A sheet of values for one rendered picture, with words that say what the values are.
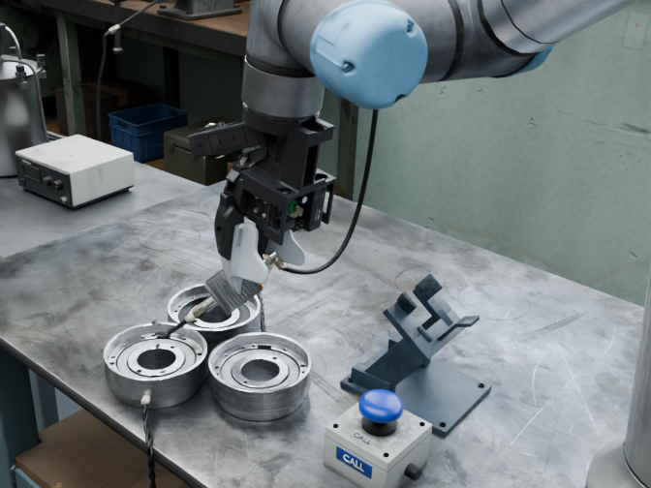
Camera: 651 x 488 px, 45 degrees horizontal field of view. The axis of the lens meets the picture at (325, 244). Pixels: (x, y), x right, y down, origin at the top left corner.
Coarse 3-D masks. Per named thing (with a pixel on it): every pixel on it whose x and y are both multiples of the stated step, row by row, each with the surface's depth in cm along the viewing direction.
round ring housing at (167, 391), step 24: (120, 336) 83; (144, 336) 85; (168, 336) 85; (192, 336) 84; (144, 360) 83; (168, 360) 83; (120, 384) 77; (144, 384) 76; (168, 384) 77; (192, 384) 79
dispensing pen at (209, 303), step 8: (264, 256) 83; (272, 256) 83; (272, 264) 83; (280, 264) 83; (208, 280) 84; (200, 304) 84; (208, 304) 84; (216, 304) 84; (192, 312) 84; (200, 312) 84; (184, 320) 84; (192, 320) 84; (176, 328) 84
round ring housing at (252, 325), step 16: (192, 288) 92; (176, 304) 91; (256, 304) 90; (176, 320) 86; (208, 320) 92; (224, 320) 92; (256, 320) 88; (208, 336) 84; (224, 336) 85; (208, 352) 86
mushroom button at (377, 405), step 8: (368, 392) 70; (376, 392) 70; (384, 392) 70; (392, 392) 71; (360, 400) 70; (368, 400) 69; (376, 400) 69; (384, 400) 69; (392, 400) 69; (400, 400) 70; (360, 408) 69; (368, 408) 68; (376, 408) 68; (384, 408) 68; (392, 408) 68; (400, 408) 69; (368, 416) 68; (376, 416) 68; (384, 416) 68; (392, 416) 68; (400, 416) 69; (376, 424) 70; (384, 424) 70
